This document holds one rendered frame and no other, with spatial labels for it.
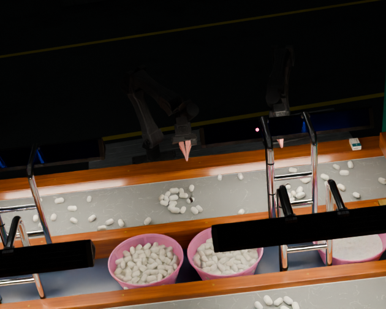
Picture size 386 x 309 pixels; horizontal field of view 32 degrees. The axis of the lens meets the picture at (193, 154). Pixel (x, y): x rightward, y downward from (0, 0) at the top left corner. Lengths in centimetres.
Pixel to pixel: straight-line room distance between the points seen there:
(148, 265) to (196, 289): 25
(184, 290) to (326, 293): 46
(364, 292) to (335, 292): 9
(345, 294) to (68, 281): 98
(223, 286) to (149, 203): 59
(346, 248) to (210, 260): 48
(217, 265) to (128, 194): 58
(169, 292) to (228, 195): 57
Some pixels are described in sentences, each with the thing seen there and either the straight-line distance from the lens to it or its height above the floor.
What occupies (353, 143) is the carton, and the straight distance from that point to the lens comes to 288.
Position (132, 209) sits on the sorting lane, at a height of 74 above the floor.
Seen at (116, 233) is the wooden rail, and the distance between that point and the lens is 254.
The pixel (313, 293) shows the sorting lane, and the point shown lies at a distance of 227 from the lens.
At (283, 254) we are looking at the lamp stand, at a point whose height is 83.
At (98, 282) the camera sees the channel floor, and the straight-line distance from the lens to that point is 250.
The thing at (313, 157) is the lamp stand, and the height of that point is 104.
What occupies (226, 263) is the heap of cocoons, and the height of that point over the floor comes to 74.
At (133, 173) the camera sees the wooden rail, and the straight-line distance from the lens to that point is 284.
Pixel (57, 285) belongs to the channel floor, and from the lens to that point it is 253.
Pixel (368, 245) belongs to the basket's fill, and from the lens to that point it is 247.
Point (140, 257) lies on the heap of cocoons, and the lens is 245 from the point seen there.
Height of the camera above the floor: 236
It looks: 33 degrees down
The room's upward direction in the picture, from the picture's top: 7 degrees counter-clockwise
